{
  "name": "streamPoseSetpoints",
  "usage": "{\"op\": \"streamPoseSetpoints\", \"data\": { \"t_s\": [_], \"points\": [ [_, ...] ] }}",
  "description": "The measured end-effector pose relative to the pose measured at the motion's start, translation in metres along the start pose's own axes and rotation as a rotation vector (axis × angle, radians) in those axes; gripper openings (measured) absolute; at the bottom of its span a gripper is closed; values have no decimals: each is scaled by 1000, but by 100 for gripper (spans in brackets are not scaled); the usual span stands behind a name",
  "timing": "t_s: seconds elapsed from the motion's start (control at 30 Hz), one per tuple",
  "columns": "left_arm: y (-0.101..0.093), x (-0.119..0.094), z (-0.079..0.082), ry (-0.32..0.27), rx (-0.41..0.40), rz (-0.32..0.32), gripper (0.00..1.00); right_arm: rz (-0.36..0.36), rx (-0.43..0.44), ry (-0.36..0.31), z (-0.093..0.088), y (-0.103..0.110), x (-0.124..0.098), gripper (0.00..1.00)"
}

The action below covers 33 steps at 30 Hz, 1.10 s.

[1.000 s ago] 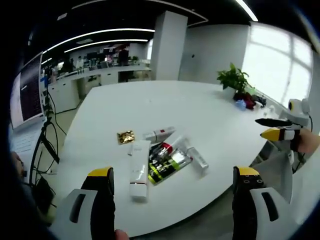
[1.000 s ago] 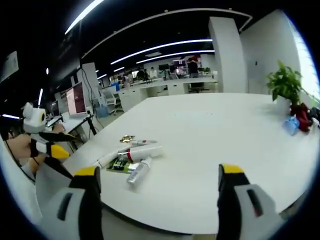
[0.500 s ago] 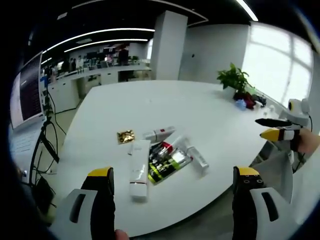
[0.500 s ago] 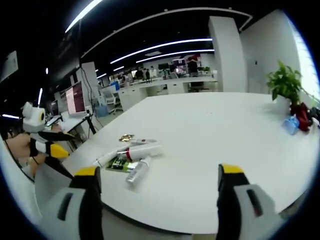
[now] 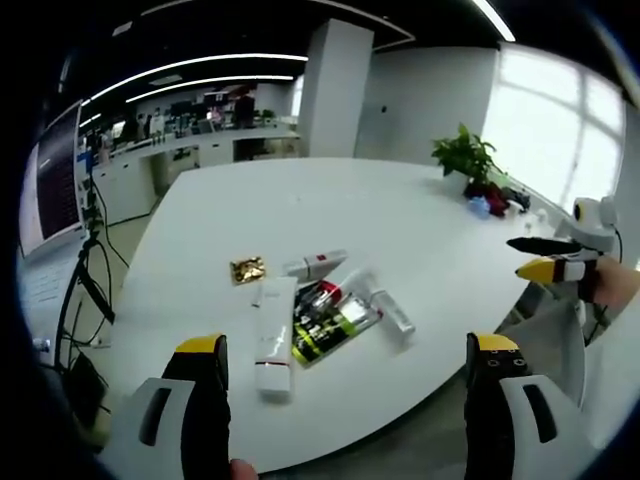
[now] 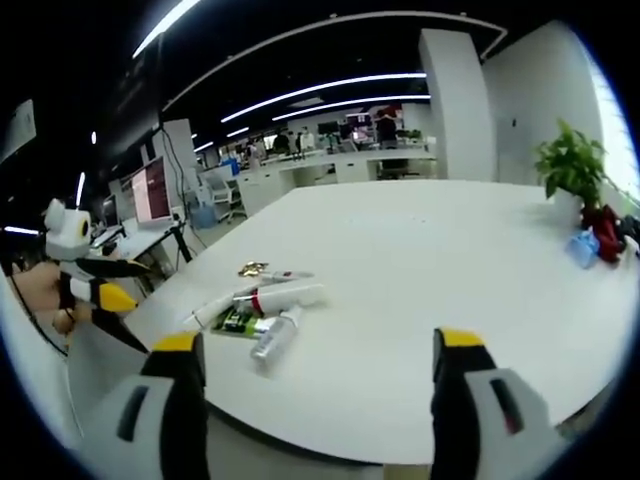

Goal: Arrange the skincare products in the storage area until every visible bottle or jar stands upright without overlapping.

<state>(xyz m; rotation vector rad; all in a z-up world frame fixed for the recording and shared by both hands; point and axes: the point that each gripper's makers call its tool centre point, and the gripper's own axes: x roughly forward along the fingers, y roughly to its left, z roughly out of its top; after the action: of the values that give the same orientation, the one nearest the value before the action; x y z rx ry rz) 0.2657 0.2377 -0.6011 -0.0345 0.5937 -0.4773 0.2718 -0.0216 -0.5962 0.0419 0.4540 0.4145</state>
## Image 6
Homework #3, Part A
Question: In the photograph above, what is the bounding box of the black cable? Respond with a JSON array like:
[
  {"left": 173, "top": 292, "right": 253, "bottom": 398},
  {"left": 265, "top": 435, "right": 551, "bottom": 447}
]
[{"left": 8, "top": 264, "right": 70, "bottom": 357}]

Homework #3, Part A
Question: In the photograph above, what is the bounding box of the blue plastic bag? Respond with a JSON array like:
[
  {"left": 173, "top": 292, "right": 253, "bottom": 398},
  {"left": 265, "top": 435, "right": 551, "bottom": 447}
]
[{"left": 564, "top": 228, "right": 602, "bottom": 270}]

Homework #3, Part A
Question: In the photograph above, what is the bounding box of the green potted plant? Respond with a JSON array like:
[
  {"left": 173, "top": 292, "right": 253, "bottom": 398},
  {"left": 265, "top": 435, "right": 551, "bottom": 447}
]
[{"left": 531, "top": 118, "right": 610, "bottom": 227}]

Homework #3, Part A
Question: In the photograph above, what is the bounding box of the white cable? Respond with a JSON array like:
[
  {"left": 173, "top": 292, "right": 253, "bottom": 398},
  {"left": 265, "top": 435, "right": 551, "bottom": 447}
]
[{"left": 63, "top": 344, "right": 85, "bottom": 437}]

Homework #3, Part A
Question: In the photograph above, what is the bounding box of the computer monitor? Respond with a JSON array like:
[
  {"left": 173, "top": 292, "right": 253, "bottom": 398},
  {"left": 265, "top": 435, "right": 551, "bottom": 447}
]
[{"left": 129, "top": 154, "right": 175, "bottom": 225}]

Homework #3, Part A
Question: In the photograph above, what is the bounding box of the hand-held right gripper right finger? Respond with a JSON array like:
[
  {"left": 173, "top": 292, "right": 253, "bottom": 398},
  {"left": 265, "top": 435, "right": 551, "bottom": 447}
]
[{"left": 430, "top": 326, "right": 570, "bottom": 480}]

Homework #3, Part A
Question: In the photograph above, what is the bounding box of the large white red-banded skincare tube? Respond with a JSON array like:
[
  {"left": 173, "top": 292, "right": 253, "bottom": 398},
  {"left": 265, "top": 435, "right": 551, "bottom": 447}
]
[{"left": 231, "top": 282, "right": 330, "bottom": 315}]

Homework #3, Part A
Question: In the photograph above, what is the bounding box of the white side desk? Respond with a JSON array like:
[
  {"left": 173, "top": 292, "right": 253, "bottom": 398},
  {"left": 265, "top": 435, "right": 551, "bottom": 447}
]
[{"left": 92, "top": 219, "right": 194, "bottom": 289}]

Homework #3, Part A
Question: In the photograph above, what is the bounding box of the slim white skincare tube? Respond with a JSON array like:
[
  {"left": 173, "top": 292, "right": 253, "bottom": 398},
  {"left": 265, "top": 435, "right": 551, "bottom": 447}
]
[{"left": 182, "top": 286, "right": 262, "bottom": 329}]

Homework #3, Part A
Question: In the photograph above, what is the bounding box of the dark cloth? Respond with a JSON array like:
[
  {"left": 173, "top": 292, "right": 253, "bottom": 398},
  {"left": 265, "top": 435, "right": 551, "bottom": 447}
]
[{"left": 618, "top": 213, "right": 640, "bottom": 257}]

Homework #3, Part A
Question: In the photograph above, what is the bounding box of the red cloth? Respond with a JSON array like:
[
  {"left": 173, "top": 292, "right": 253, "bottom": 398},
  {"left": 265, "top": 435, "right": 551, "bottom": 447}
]
[{"left": 578, "top": 203, "right": 627, "bottom": 265}]

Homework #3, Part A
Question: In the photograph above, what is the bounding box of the clear skincare bottle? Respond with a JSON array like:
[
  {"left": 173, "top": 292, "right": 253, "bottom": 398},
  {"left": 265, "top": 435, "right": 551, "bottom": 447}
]
[{"left": 248, "top": 305, "right": 305, "bottom": 372}]

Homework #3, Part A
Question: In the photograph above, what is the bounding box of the person's left hand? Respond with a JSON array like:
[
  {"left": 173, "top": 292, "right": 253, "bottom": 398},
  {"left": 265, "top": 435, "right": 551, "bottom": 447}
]
[{"left": 51, "top": 302, "right": 94, "bottom": 336}]

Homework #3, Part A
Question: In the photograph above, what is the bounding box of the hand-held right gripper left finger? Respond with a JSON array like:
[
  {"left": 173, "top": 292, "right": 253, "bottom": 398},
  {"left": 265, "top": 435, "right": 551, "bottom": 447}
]
[{"left": 82, "top": 329, "right": 210, "bottom": 480}]

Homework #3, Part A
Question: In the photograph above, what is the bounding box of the blue water jug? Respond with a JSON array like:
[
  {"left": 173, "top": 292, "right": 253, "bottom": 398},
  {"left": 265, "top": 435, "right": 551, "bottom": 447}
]
[{"left": 191, "top": 203, "right": 217, "bottom": 231}]

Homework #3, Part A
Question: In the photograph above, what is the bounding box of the green black skincare tube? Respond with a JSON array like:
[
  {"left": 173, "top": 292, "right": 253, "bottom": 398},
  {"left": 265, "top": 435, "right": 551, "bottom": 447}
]
[{"left": 209, "top": 306, "right": 275, "bottom": 342}]

